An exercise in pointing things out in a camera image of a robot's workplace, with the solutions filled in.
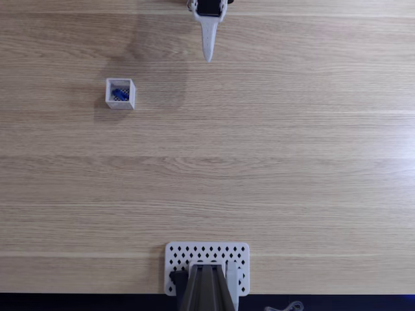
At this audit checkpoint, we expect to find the dark plastic clamp piece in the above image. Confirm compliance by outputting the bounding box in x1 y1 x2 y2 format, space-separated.
169 270 189 297

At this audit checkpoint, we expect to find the pale grey plastic clip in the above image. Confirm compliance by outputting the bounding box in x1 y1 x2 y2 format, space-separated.
226 260 241 311

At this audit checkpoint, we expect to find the white perforated base plate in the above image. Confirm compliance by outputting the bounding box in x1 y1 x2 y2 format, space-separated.
164 241 250 297

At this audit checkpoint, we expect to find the pale thin cable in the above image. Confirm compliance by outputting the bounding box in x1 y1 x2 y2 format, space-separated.
264 301 304 311

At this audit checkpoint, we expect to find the small white slatted crate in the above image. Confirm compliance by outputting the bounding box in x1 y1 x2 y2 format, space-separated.
104 77 136 111

